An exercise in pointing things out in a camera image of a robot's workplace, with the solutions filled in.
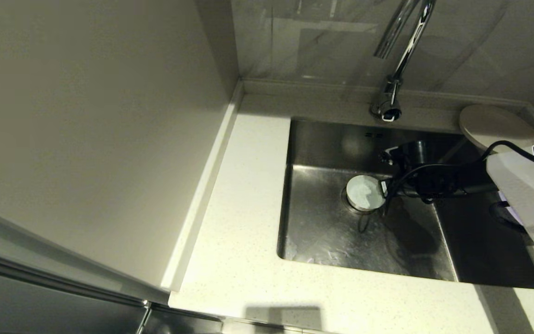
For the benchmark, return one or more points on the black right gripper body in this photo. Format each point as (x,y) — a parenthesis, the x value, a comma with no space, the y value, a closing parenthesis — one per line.
(403,185)

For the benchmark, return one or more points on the small white bowl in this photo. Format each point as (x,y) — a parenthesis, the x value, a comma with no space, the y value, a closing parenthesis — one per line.
(364,192)

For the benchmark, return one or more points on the beige plate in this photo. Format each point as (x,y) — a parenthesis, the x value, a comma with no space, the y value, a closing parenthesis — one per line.
(489,125)

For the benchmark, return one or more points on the purple plate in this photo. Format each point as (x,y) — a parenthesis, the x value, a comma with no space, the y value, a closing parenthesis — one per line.
(508,206)

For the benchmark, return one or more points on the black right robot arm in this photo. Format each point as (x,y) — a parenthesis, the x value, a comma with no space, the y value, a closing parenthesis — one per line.
(517,185)

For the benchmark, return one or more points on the stainless steel sink basin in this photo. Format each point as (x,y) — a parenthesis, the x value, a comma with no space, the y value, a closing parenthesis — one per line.
(322,246)

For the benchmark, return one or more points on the round metal drain strainer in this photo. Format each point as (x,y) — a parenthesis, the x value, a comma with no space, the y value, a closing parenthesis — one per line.
(350,204)

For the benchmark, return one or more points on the chrome gooseneck faucet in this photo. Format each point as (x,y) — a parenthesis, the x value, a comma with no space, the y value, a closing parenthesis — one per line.
(390,93)

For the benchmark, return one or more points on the grey glossy cabinet door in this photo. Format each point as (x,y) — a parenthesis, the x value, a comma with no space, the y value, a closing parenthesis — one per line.
(40,301)

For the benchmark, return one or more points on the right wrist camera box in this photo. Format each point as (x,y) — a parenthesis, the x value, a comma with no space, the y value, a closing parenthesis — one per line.
(390,155)

